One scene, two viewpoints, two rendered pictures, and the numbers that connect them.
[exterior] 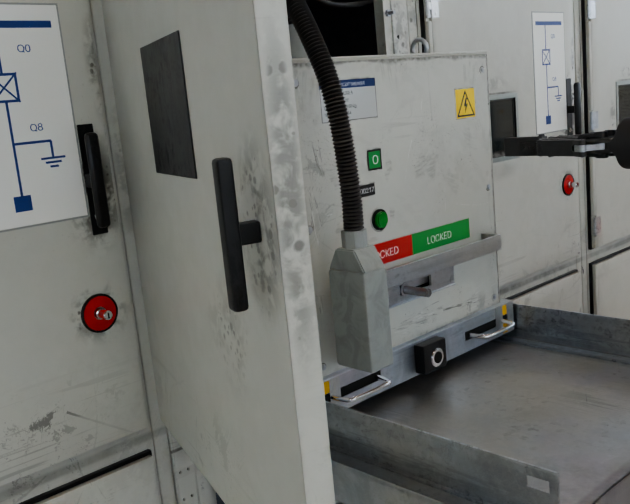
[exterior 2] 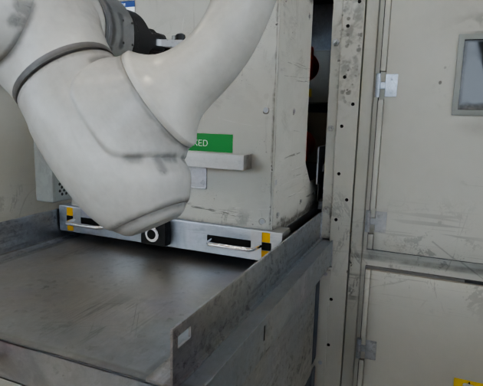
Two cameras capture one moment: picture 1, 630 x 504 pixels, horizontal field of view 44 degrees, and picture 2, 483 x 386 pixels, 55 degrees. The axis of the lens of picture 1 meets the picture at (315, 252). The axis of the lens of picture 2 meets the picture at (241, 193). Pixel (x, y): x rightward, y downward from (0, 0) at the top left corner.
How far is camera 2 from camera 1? 150 cm
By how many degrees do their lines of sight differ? 64
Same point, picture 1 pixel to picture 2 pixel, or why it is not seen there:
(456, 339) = (195, 235)
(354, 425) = (22, 227)
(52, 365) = not seen: hidden behind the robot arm
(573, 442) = (10, 300)
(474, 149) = (249, 70)
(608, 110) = not seen: outside the picture
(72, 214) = not seen: hidden behind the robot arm
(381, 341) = (43, 182)
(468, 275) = (227, 188)
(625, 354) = (238, 316)
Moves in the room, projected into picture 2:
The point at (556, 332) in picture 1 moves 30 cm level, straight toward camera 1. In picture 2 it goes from (268, 276) to (86, 279)
